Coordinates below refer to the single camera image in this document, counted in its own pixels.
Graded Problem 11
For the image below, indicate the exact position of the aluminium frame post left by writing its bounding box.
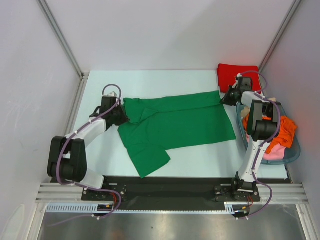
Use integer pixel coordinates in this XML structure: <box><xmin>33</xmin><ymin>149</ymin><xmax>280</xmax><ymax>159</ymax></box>
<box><xmin>36</xmin><ymin>0</ymin><xmax>84</xmax><ymax>79</ymax></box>

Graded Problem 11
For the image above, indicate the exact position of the aluminium front rail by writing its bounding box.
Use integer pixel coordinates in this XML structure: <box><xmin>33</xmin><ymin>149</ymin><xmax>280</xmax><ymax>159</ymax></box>
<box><xmin>35</xmin><ymin>183</ymin><xmax>309</xmax><ymax>204</ymax></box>

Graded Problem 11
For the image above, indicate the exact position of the orange t-shirt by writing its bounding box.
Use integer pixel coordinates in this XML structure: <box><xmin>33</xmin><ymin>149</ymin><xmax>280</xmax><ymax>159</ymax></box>
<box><xmin>241</xmin><ymin>112</ymin><xmax>298</xmax><ymax>149</ymax></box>

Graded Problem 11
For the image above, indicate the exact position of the white slotted cable duct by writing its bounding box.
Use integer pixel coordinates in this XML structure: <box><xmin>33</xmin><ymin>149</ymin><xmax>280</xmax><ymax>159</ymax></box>
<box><xmin>46</xmin><ymin>202</ymin><xmax>249</xmax><ymax>214</ymax></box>

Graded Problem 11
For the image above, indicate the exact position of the folded red t-shirt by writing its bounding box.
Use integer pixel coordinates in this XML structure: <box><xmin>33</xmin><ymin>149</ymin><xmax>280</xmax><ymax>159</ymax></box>
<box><xmin>217</xmin><ymin>63</ymin><xmax>261</xmax><ymax>93</ymax></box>

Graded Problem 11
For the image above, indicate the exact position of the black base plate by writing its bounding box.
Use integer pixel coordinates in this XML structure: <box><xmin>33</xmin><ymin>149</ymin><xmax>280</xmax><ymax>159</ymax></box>
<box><xmin>49</xmin><ymin>175</ymin><xmax>262</xmax><ymax>212</ymax></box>

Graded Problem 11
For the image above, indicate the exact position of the aluminium frame post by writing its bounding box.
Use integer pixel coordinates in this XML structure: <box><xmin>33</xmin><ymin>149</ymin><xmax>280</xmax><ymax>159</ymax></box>
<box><xmin>36</xmin><ymin>0</ymin><xmax>84</xmax><ymax>79</ymax></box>
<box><xmin>258</xmin><ymin>0</ymin><xmax>305</xmax><ymax>73</ymax></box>

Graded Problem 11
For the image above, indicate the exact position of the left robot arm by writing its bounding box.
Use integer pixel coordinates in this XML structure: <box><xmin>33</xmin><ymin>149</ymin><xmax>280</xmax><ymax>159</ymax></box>
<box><xmin>47</xmin><ymin>95</ymin><xmax>129</xmax><ymax>200</ymax></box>

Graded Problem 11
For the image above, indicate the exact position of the beige t-shirt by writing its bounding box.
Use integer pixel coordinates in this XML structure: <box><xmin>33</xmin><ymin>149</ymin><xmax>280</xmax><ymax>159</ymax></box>
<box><xmin>240</xmin><ymin>97</ymin><xmax>277</xmax><ymax>119</ymax></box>

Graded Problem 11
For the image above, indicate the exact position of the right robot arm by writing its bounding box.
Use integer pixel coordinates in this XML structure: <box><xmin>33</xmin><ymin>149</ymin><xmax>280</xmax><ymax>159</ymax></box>
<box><xmin>220</xmin><ymin>73</ymin><xmax>281</xmax><ymax>201</ymax></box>

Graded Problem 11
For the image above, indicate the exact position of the aluminium frame post right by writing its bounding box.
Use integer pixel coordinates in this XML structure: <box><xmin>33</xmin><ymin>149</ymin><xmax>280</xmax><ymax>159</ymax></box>
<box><xmin>258</xmin><ymin>0</ymin><xmax>305</xmax><ymax>73</ymax></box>

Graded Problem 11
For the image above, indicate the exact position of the pink t-shirt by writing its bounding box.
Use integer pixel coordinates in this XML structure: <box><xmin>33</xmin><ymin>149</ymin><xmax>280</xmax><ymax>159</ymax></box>
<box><xmin>246</xmin><ymin>133</ymin><xmax>287</xmax><ymax>161</ymax></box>

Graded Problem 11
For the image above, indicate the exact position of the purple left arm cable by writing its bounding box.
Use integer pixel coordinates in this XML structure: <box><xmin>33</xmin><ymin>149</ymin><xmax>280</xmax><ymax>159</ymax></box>
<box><xmin>48</xmin><ymin>83</ymin><xmax>123</xmax><ymax>227</ymax></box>

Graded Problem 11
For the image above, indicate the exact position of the green t-shirt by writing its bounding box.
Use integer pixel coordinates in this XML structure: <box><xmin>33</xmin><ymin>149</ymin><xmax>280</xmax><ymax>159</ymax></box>
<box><xmin>118</xmin><ymin>91</ymin><xmax>236</xmax><ymax>179</ymax></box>

